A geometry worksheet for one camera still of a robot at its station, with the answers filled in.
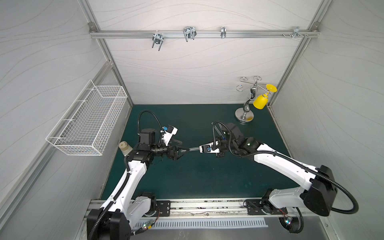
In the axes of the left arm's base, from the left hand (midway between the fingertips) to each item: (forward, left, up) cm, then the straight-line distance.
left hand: (181, 147), depth 73 cm
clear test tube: (-1, -7, 0) cm, 7 cm away
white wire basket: (+2, +45, +11) cm, 46 cm away
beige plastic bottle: (+4, +34, -10) cm, 35 cm away
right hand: (+4, -12, -1) cm, 13 cm away
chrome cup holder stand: (+39, -43, -19) cm, 61 cm away
